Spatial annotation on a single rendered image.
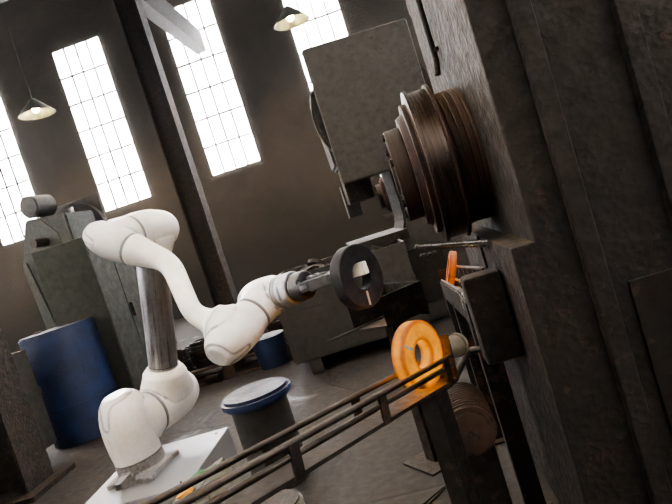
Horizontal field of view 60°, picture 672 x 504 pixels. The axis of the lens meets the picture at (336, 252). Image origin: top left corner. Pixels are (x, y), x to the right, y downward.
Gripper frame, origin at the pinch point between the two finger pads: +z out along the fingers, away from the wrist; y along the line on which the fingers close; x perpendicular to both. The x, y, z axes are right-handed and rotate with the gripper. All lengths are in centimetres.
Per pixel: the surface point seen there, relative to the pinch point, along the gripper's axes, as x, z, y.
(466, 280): -13.2, 10.9, -28.2
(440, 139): 23.9, 13.6, -35.1
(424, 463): -88, -60, -72
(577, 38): 31, 54, -31
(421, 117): 31.5, 9.8, -36.2
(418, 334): -17.8, 11.4, 0.1
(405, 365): -22.0, 11.0, 7.7
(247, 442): -62, -123, -41
